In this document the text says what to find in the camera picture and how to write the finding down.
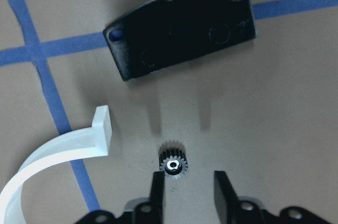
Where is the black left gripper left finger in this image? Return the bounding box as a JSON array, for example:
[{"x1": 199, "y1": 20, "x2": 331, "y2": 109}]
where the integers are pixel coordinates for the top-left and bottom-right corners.
[{"x1": 149, "y1": 171, "x2": 165, "y2": 223}]

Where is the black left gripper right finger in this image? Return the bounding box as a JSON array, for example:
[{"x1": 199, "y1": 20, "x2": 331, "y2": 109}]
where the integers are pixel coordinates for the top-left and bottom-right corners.
[{"x1": 214, "y1": 171, "x2": 239, "y2": 223}]

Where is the small black bearing gear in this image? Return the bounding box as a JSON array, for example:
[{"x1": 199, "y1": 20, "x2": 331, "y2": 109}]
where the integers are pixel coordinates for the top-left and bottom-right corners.
[{"x1": 158, "y1": 141, "x2": 189, "y2": 180}]

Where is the white curved plastic piece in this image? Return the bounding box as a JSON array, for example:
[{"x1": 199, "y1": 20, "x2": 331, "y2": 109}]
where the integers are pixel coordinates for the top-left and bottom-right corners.
[{"x1": 1, "y1": 105, "x2": 112, "y2": 223}]

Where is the small black plastic bracket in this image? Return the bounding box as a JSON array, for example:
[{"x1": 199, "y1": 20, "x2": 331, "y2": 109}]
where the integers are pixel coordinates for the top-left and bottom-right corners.
[{"x1": 103, "y1": 0, "x2": 257, "y2": 81}]

